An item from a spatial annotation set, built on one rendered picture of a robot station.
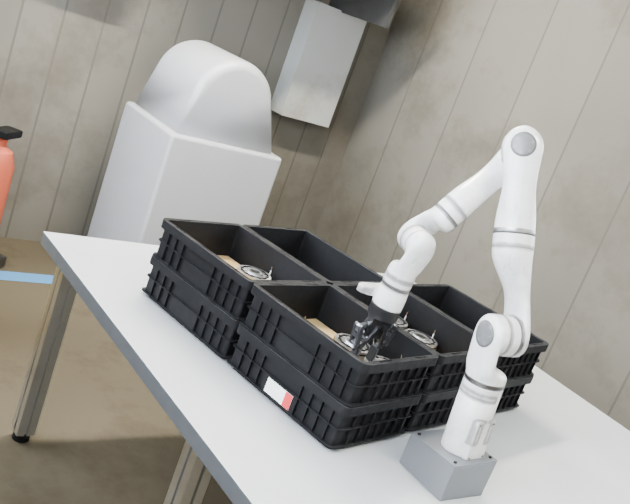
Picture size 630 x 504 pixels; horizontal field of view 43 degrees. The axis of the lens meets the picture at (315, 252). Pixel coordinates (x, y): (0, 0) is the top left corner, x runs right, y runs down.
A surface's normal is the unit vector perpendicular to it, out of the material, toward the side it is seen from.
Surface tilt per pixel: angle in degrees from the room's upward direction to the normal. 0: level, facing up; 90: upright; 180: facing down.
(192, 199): 90
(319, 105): 90
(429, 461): 90
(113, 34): 90
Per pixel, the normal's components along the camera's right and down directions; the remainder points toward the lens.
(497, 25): -0.76, -0.11
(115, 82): 0.55, 0.41
